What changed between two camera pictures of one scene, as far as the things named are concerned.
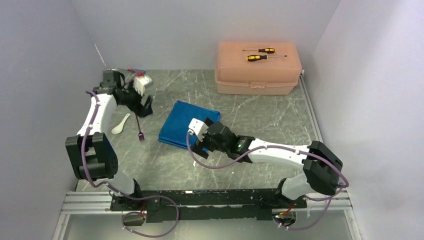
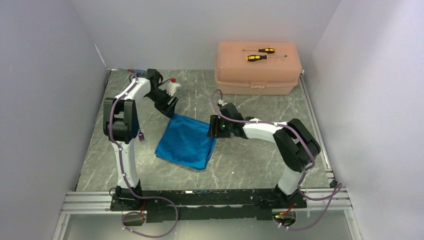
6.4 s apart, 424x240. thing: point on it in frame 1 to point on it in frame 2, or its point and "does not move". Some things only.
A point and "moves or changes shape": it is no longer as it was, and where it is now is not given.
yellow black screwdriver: x=251 y=58 does not move
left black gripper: x=141 y=110 to x=168 y=109
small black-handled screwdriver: x=268 y=50 does not move
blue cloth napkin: x=175 y=130 moves or changes shape
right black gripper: x=198 y=148 to x=214 y=131
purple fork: x=140 y=134 does not move
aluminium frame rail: x=96 y=203 does not move
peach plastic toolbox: x=256 y=68 does not move
